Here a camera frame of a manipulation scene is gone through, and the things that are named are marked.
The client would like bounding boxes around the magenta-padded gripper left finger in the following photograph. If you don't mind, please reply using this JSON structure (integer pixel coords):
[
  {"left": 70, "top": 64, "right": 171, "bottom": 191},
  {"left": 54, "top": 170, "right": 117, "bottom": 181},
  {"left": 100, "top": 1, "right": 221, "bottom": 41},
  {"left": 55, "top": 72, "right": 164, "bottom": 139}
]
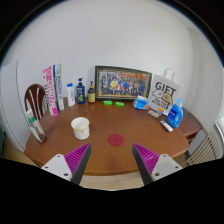
[{"left": 40, "top": 143, "right": 92, "bottom": 186}]

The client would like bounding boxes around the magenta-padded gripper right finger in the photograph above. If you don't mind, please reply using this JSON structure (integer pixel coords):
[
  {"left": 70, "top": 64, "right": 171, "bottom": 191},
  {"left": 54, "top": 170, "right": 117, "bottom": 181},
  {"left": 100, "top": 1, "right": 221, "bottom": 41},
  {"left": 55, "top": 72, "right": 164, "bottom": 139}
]
[{"left": 132, "top": 143, "right": 184, "bottom": 186}]

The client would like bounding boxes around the clear green-labelled drink bottle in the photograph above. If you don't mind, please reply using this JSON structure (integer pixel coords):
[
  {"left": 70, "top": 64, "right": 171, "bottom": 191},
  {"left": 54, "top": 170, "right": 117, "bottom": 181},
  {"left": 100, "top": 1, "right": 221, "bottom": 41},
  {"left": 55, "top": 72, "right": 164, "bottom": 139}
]
[{"left": 25, "top": 109, "right": 47, "bottom": 144}]

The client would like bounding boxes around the white yellow-rimmed cup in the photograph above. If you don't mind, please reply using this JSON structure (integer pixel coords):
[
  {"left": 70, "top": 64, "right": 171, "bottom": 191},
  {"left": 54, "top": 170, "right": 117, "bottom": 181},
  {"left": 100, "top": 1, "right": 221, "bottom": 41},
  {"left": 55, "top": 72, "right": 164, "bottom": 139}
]
[{"left": 70, "top": 116, "right": 91, "bottom": 140}]

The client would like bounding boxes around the flat round red coaster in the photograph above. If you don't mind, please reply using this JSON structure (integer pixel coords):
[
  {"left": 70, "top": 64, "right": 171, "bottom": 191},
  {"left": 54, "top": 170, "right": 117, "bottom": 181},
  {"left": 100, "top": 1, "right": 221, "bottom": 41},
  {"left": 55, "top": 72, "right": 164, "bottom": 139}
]
[{"left": 107, "top": 133, "right": 125, "bottom": 147}]

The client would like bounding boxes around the white remote control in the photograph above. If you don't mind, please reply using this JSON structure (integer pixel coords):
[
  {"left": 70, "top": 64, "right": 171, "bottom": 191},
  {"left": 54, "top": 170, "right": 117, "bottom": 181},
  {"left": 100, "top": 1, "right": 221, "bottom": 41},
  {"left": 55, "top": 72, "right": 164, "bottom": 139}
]
[{"left": 159, "top": 119, "right": 174, "bottom": 133}]

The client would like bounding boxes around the small snack packet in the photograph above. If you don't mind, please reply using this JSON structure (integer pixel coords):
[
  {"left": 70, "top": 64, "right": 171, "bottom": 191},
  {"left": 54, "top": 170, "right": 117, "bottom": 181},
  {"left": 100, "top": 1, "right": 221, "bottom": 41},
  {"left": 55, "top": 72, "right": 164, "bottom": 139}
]
[{"left": 147, "top": 109, "right": 162, "bottom": 119}]

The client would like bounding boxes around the blue detergent bottle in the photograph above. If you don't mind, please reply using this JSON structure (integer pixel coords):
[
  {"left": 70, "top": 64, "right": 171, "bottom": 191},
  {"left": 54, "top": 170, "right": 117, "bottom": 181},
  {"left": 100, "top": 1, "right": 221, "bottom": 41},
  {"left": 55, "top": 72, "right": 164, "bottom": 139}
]
[{"left": 165, "top": 97, "right": 185, "bottom": 129}]

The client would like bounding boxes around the blue tissue pack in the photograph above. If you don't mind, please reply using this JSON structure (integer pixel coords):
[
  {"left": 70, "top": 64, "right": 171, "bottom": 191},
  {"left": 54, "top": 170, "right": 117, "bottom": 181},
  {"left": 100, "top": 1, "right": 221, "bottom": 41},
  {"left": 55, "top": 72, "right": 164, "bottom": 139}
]
[{"left": 132, "top": 95, "right": 149, "bottom": 111}]

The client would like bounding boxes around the white radiator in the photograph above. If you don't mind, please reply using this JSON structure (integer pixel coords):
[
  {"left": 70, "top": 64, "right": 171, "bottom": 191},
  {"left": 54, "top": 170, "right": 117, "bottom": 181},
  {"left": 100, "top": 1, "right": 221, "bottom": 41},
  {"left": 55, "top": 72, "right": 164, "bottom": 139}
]
[{"left": 185, "top": 131, "right": 223, "bottom": 167}]

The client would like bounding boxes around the white bottle with blue cap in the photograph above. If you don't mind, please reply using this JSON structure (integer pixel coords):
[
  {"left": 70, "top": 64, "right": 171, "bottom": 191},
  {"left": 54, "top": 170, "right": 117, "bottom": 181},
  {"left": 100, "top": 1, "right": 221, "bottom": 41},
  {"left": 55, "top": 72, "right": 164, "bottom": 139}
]
[{"left": 66, "top": 82, "right": 76, "bottom": 108}]

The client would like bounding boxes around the dark blue pump bottle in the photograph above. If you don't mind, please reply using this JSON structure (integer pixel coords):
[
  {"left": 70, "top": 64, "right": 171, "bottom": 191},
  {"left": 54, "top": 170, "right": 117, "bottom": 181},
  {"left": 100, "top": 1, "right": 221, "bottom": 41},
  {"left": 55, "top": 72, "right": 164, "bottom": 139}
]
[{"left": 75, "top": 77, "right": 86, "bottom": 105}]

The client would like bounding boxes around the dark yellow-labelled pump bottle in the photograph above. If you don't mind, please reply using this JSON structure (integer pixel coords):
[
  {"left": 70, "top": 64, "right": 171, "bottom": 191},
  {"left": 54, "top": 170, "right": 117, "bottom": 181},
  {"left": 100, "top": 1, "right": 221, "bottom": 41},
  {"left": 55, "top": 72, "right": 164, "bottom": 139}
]
[{"left": 87, "top": 80, "right": 97, "bottom": 104}]

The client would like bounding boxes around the white paper gift bag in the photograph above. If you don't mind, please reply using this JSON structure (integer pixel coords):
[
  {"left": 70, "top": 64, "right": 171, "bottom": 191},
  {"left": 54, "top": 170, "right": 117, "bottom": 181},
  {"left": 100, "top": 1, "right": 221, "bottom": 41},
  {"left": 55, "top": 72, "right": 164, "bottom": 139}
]
[{"left": 146, "top": 68, "right": 182, "bottom": 117}]

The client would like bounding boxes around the pink and white tube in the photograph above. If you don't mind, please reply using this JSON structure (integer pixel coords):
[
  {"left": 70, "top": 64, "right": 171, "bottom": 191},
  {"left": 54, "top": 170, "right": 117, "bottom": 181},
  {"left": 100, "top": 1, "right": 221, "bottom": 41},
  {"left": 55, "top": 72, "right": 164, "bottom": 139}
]
[{"left": 42, "top": 65, "right": 59, "bottom": 118}]

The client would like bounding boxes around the dark wooden chair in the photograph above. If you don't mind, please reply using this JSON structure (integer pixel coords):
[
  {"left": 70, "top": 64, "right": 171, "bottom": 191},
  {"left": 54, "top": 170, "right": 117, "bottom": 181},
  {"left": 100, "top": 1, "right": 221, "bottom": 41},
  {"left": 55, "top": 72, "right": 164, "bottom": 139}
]
[{"left": 24, "top": 83, "right": 48, "bottom": 122}]

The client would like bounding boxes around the green cabinet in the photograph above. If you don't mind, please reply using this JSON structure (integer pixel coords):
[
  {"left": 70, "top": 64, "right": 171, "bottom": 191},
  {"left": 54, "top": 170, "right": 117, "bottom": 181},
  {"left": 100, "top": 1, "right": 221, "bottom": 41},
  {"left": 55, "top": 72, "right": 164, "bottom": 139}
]
[{"left": 0, "top": 124, "right": 6, "bottom": 158}]

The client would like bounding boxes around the framed group photo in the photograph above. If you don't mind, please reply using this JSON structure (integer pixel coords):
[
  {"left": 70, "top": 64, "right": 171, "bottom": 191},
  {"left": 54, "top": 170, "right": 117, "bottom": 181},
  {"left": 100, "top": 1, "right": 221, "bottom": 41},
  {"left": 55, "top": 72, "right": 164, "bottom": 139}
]
[{"left": 94, "top": 65, "right": 153, "bottom": 102}]

